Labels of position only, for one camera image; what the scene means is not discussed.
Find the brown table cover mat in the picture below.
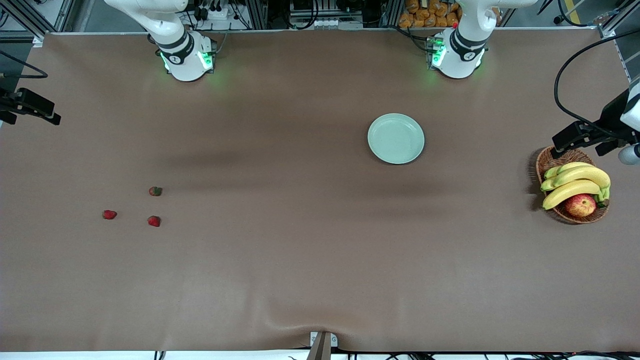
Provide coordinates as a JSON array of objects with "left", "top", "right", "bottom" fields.
[{"left": 0, "top": 28, "right": 640, "bottom": 354}]

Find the light green round plate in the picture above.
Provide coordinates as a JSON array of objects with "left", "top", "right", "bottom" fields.
[{"left": 367, "top": 113, "right": 426, "bottom": 165}]

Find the brown wicker basket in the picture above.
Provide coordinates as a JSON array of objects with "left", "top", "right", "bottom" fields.
[{"left": 535, "top": 145, "right": 610, "bottom": 225}]

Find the aluminium frame post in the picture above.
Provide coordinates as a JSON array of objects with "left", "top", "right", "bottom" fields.
[
  {"left": 378, "top": 0, "right": 406, "bottom": 28},
  {"left": 243, "top": 0, "right": 271, "bottom": 30}
]

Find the white power strip with plugs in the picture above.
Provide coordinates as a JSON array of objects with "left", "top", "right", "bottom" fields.
[{"left": 192, "top": 0, "right": 242, "bottom": 22}]

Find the metal bracket with post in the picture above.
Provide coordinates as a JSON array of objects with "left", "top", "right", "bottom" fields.
[{"left": 306, "top": 331, "right": 339, "bottom": 360}]

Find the pile of orange items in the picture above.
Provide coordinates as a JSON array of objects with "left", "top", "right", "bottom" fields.
[{"left": 397, "top": 0, "right": 461, "bottom": 29}]

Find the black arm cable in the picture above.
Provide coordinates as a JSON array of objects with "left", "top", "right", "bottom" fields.
[
  {"left": 0, "top": 50, "right": 49, "bottom": 79},
  {"left": 553, "top": 29, "right": 640, "bottom": 141}
]

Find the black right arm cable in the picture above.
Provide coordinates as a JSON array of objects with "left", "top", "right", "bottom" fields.
[{"left": 0, "top": 50, "right": 49, "bottom": 79}]

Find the yellow banana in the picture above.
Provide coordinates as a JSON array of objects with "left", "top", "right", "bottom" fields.
[
  {"left": 542, "top": 180, "right": 603, "bottom": 211},
  {"left": 541, "top": 166, "right": 612, "bottom": 192},
  {"left": 544, "top": 161, "right": 595, "bottom": 180}
]

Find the red yellow apple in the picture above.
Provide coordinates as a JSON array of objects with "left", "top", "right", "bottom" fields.
[{"left": 565, "top": 194, "right": 597, "bottom": 218}]

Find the aluminium frame rail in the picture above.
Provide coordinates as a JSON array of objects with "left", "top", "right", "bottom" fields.
[
  {"left": 598, "top": 10, "right": 640, "bottom": 83},
  {"left": 0, "top": 0, "right": 76, "bottom": 46}
]

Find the white terminal block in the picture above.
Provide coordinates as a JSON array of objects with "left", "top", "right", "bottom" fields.
[{"left": 289, "top": 15, "right": 364, "bottom": 30}]

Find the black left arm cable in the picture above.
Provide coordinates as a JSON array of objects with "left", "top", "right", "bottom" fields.
[{"left": 553, "top": 29, "right": 640, "bottom": 141}]

